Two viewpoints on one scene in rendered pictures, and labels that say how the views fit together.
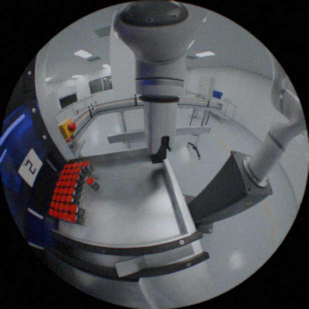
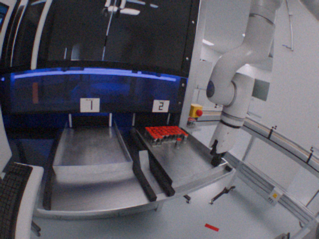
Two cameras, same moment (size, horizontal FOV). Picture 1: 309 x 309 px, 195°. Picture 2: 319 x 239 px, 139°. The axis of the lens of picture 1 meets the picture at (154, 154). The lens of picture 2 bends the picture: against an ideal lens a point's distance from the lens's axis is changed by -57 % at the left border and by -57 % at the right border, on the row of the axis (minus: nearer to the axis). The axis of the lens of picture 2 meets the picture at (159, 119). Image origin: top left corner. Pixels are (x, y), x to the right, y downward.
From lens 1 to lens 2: 37 cm
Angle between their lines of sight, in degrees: 64
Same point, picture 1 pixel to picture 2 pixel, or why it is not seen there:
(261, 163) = not seen: outside the picture
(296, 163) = not seen: outside the picture
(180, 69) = (234, 110)
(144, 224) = (169, 169)
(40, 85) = (193, 72)
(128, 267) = (144, 158)
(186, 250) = (157, 189)
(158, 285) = (123, 177)
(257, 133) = not seen: outside the picture
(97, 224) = (157, 151)
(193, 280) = (124, 195)
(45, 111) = (189, 90)
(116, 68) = (275, 84)
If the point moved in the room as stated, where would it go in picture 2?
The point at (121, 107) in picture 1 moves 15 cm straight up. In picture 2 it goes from (254, 131) to (259, 115)
